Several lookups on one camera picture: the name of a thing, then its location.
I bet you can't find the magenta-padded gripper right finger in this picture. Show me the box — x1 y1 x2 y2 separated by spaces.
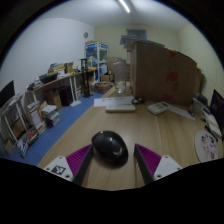
133 143 184 185

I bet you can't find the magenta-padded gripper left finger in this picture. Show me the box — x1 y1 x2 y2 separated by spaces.
43 143 95 187

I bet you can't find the black computer mouse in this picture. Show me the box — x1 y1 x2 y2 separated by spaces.
91 130 129 168

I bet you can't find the white paper sheet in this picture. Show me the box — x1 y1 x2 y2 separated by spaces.
166 104 196 121
93 95 135 108

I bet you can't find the flat white rectangular device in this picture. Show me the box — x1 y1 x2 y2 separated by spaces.
105 104 137 114

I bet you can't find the small black clip bundle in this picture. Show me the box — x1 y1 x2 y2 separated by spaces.
130 96 146 106

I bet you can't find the tall stack of books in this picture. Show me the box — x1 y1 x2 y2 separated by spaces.
26 99 48 134

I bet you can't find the open cardboard floor box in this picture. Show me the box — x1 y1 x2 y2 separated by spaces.
94 81 114 95

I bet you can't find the white metal stand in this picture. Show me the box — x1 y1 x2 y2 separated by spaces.
0 93 28 144

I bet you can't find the cluttered wooden side desk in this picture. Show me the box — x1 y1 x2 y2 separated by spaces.
25 62 79 108

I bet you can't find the black laptop screen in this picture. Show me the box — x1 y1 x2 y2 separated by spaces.
209 89 224 129

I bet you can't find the clear plastic jar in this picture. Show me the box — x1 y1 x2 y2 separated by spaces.
112 59 129 95

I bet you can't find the large brown cardboard box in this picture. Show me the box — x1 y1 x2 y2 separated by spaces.
129 40 203 107

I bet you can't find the black computer monitor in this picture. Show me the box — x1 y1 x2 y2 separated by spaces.
0 79 16 109

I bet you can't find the blue white display cabinet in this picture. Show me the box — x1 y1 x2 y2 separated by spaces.
84 41 110 83

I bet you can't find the ceiling tube light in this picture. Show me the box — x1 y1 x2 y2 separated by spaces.
118 0 132 14

